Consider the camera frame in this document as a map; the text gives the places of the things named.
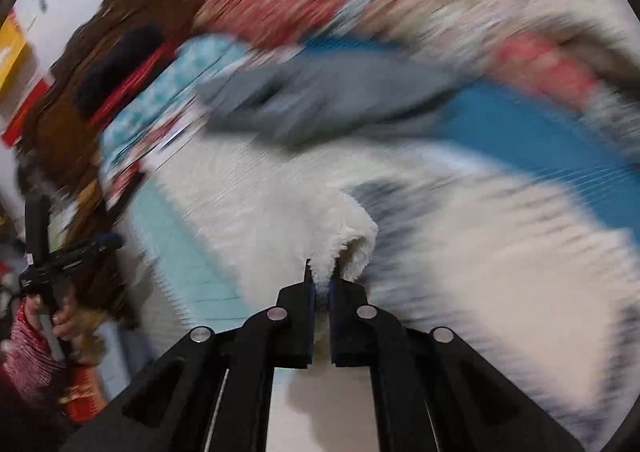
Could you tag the red cloth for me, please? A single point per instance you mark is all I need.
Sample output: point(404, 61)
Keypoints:
point(132, 82)

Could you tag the person's left forearm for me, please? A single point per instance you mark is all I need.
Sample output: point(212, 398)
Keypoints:
point(27, 357)

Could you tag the light teal quilt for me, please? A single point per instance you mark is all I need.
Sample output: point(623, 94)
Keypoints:
point(185, 252)

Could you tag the blue blanket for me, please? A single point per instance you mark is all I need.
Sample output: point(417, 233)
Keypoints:
point(540, 132)

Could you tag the person's left hand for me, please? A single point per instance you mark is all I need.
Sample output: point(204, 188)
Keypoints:
point(67, 319)

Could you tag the carved wooden headboard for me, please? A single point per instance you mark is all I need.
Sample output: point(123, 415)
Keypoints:
point(55, 132)

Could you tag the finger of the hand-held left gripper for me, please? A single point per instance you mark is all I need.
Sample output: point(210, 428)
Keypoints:
point(92, 248)

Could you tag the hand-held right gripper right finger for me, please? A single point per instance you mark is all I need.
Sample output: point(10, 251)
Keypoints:
point(333, 317)

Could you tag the red patterned quilt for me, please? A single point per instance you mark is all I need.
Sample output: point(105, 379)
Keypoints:
point(300, 2)

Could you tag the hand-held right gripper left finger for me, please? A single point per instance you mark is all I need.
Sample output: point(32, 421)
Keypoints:
point(310, 317)

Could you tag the grey beige blanket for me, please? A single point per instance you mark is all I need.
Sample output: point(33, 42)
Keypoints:
point(595, 52)

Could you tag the dark blue cushion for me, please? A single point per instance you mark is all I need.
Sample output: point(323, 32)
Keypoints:
point(117, 65)

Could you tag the grey garment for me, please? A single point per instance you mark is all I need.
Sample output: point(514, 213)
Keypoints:
point(325, 92)

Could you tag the teal patterned cloth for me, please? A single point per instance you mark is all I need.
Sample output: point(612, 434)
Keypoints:
point(200, 67)

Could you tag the red wall calendar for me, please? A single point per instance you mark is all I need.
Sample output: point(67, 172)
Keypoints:
point(27, 107)

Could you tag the white fluffy spotted sweater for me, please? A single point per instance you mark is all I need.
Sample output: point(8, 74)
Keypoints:
point(280, 212)

